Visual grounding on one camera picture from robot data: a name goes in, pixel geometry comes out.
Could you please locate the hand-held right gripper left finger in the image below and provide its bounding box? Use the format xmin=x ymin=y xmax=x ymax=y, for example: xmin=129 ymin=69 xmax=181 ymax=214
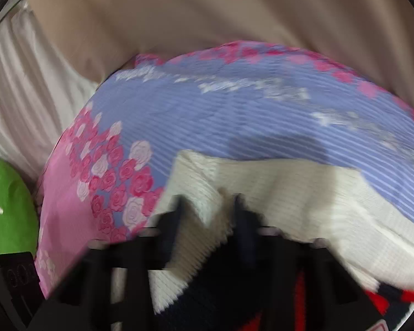
xmin=38 ymin=195 xmax=186 ymax=331

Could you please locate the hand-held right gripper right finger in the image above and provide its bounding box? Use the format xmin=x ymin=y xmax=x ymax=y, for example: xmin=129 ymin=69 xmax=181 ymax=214
xmin=233 ymin=195 xmax=378 ymax=331

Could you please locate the white knit sweater striped hem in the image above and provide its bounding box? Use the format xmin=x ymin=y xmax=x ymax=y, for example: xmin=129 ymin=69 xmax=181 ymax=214
xmin=110 ymin=150 xmax=414 ymax=331

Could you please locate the green cloth bag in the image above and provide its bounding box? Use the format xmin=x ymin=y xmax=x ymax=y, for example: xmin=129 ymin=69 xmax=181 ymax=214
xmin=0 ymin=149 xmax=40 ymax=258

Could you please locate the floral blue pink blanket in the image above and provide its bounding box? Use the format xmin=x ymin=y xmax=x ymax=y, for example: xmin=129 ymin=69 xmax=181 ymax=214
xmin=34 ymin=41 xmax=414 ymax=300

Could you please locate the white pleated curtain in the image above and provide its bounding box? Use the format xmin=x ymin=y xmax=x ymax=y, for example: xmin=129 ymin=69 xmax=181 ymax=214
xmin=0 ymin=0 xmax=101 ymax=183

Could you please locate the beige padded headboard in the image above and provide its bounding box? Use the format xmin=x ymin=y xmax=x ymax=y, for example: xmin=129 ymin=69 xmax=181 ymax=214
xmin=23 ymin=0 xmax=414 ymax=111

